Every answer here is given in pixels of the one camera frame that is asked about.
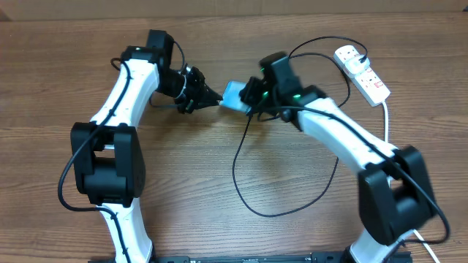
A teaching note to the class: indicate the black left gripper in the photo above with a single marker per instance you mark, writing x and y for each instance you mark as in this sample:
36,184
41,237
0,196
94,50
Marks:
198,90

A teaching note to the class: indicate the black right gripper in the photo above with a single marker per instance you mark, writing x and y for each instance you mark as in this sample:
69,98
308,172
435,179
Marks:
250,98

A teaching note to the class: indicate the Samsung Galaxy smartphone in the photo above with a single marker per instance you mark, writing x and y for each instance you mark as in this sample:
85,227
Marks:
231,98

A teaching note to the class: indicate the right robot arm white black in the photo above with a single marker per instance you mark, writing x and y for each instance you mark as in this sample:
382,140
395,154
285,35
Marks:
394,190

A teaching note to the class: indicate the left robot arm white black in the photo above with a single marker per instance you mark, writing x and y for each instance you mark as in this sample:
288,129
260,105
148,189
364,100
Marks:
107,158

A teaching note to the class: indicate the white charger plug adapter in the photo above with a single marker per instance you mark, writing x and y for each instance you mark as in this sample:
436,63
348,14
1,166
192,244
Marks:
357,65

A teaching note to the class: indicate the white power strip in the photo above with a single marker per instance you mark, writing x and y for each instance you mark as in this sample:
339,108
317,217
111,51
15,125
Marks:
367,82

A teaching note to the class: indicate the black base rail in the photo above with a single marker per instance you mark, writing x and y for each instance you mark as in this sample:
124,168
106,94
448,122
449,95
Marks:
316,257

